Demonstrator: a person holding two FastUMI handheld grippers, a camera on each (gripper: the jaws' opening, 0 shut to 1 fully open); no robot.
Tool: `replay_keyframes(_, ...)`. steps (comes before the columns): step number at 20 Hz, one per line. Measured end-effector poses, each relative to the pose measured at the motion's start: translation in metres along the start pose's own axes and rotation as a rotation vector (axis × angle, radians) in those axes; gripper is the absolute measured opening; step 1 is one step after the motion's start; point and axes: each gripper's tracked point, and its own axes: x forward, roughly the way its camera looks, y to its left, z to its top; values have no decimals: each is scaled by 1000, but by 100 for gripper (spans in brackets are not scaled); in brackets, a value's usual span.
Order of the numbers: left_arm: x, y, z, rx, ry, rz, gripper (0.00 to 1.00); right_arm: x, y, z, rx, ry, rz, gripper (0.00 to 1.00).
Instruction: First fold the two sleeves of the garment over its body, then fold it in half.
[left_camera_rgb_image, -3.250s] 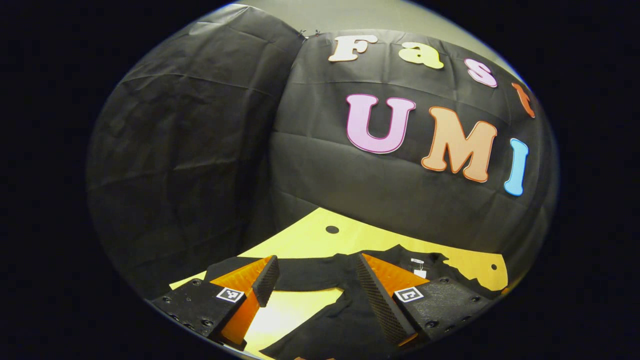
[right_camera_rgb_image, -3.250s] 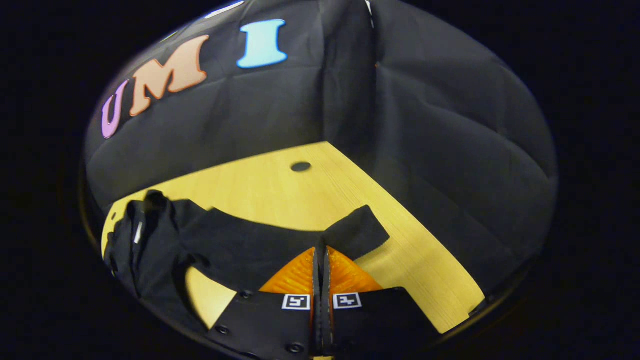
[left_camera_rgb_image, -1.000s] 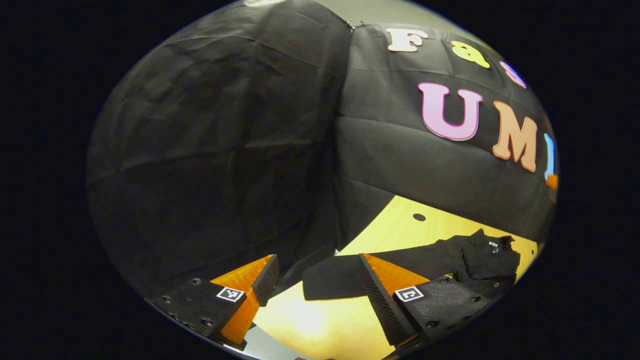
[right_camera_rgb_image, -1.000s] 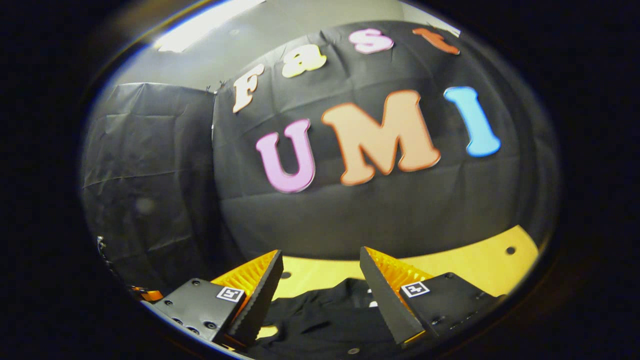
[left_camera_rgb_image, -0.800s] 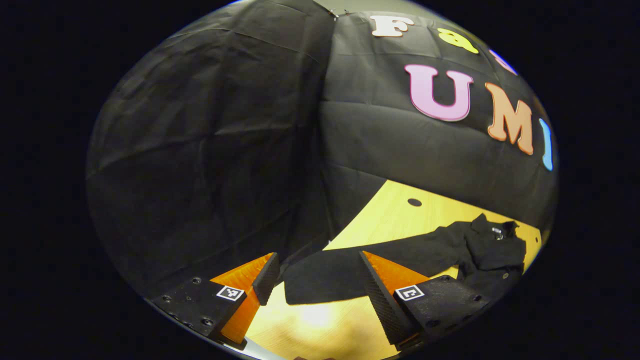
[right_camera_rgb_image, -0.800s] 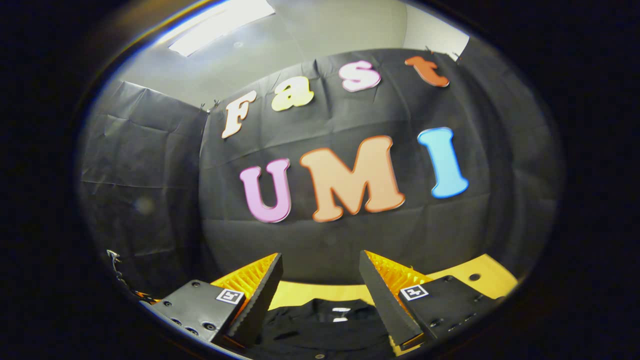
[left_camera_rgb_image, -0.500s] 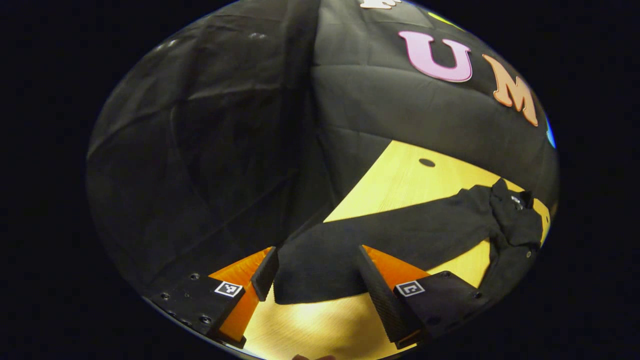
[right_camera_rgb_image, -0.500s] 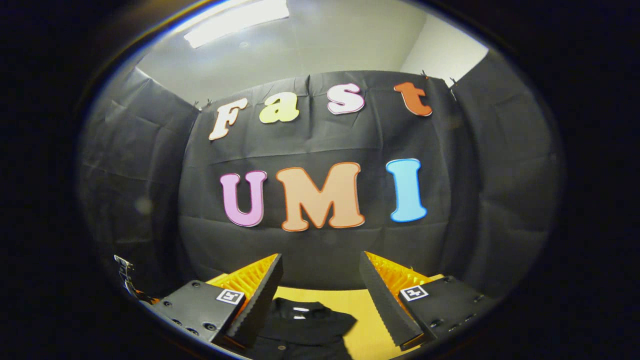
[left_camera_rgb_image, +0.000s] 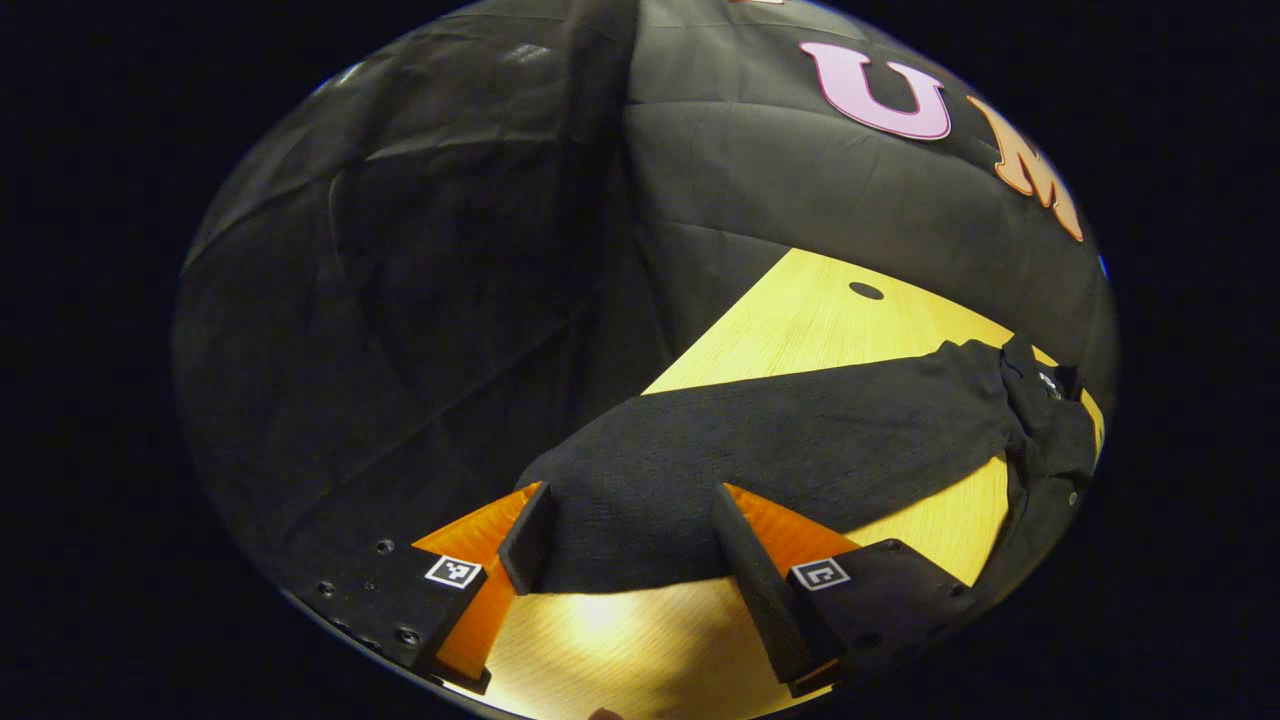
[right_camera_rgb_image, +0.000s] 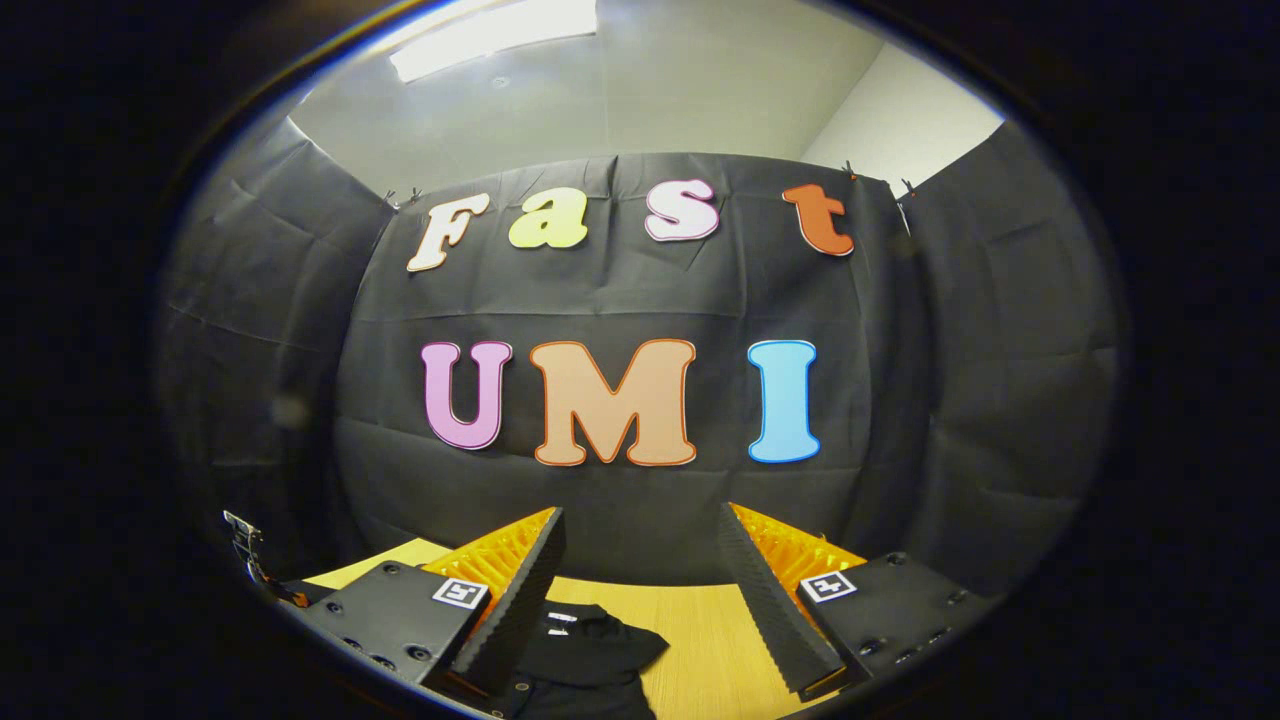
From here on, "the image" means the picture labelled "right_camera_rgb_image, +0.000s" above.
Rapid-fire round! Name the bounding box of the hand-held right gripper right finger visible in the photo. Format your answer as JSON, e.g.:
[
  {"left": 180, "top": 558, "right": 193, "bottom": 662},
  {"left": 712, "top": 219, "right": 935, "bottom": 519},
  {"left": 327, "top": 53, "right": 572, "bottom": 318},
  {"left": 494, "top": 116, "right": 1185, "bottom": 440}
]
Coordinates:
[{"left": 716, "top": 500, "right": 1001, "bottom": 701}]

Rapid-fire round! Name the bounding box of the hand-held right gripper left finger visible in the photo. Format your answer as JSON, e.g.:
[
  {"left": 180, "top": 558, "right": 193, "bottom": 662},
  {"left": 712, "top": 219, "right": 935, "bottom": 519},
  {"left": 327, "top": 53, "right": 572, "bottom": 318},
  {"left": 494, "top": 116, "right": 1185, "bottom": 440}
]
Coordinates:
[{"left": 300, "top": 505, "right": 568, "bottom": 701}]

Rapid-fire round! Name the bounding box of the black garment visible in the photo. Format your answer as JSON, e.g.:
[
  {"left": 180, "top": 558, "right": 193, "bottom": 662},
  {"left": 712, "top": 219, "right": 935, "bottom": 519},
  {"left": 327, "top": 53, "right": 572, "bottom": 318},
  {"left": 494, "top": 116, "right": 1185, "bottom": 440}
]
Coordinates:
[{"left": 500, "top": 600, "right": 671, "bottom": 720}]

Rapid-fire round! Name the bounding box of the black backdrop cloth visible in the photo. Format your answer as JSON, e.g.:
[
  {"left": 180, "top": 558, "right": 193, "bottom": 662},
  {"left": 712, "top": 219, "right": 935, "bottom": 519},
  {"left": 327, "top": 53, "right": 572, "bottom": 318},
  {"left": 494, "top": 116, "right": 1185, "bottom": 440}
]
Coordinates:
[{"left": 155, "top": 115, "right": 1121, "bottom": 601}]

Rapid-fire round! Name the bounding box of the ceiling light panel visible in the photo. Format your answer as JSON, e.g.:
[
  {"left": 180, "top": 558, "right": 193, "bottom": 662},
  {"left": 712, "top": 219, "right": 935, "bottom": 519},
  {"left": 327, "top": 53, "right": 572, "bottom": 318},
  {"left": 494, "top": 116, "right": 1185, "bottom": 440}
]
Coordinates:
[{"left": 388, "top": 0, "right": 599, "bottom": 84}]

